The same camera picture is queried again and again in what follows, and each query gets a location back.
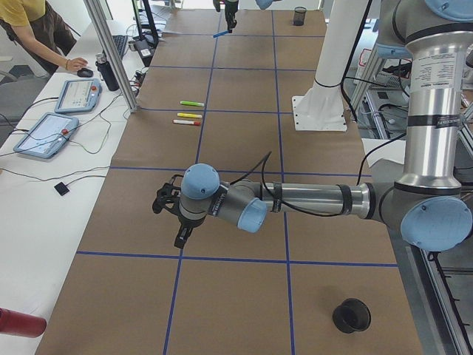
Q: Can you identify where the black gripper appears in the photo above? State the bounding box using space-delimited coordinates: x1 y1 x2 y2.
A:
225 0 238 33
174 212 206 248

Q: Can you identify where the blue marker pen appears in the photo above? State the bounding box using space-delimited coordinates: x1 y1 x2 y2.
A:
213 30 229 38

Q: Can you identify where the red white marker pen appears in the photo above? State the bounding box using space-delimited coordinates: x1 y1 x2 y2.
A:
173 119 201 126

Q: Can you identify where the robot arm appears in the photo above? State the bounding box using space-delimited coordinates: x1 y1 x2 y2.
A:
223 0 273 33
172 1 472 251

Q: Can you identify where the person's hand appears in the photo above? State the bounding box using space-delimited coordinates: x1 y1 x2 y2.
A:
65 58 88 72

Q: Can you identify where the black mesh pencil cup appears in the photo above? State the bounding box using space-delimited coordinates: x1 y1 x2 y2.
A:
293 6 307 26

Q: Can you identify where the brown paper table cover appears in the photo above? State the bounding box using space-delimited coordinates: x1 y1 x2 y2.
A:
37 10 423 354

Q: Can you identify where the black monitor stand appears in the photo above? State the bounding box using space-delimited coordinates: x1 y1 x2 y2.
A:
132 0 166 49

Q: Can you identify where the green marker pen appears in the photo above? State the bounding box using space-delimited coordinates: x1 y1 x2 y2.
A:
180 101 205 107

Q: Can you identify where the yellow marker pen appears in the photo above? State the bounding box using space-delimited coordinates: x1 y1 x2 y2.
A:
177 112 203 119

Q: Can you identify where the black keyboard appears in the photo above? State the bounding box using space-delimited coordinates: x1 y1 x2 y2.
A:
112 35 129 58

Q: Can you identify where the small black square device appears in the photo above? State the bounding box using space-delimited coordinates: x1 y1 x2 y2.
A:
54 182 69 196

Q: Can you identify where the dark water bottle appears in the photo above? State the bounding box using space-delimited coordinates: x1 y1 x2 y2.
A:
95 53 119 92

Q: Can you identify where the black computer mouse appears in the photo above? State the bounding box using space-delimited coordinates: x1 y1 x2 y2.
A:
77 68 94 78

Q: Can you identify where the near blue teach pendant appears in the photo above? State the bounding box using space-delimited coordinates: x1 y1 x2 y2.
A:
13 112 79 159

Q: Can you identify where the blue teach pendant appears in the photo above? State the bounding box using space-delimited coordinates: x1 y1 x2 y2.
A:
13 112 79 159
55 78 102 114

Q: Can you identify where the far blue teach pendant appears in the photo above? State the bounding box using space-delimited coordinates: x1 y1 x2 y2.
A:
55 78 102 114

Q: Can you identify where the black solid cup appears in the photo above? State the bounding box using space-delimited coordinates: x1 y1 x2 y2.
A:
332 298 372 334

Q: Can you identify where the person in yellow shirt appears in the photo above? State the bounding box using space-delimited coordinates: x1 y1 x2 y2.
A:
1 0 76 75

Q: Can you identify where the red water bottle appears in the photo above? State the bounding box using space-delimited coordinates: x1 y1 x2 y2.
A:
1 308 47 338

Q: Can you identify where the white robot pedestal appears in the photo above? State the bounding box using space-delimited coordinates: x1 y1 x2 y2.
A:
292 0 371 132

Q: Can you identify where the aluminium frame post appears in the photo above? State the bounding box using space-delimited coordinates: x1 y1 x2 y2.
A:
84 0 137 112

